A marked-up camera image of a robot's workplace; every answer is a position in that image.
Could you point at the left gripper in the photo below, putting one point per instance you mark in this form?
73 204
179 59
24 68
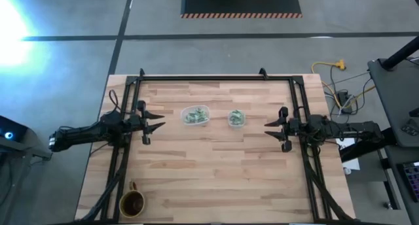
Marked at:
137 123

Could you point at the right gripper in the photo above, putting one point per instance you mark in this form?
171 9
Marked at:
293 127

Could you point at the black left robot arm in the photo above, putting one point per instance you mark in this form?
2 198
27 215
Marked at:
82 133

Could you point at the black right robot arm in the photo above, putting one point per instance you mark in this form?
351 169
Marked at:
353 128

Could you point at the wide clear plastic container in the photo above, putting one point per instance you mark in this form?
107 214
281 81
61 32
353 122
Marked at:
183 109

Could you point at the small clear plastic container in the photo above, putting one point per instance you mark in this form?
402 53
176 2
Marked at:
229 112

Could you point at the black power strip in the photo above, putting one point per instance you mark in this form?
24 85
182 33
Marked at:
344 100

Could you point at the white paper sheet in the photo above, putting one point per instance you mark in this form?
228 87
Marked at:
350 153

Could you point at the olive ceramic mug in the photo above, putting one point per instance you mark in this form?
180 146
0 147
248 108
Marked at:
132 203

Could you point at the black diagonal beam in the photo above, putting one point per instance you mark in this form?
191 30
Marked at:
363 149

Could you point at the grey desk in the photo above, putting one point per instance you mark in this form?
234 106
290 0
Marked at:
399 97
401 212

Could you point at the black hazard-striped floor mat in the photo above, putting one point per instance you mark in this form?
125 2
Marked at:
240 2

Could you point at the black controller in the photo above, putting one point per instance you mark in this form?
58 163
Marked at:
410 127

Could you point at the grey cart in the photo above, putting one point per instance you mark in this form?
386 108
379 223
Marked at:
19 172

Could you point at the black device with blue light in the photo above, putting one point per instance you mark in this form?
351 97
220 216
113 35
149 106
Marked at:
10 133

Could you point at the black keyboard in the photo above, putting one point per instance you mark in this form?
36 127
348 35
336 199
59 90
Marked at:
410 182

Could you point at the black pole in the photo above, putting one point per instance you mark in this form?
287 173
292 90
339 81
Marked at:
402 53

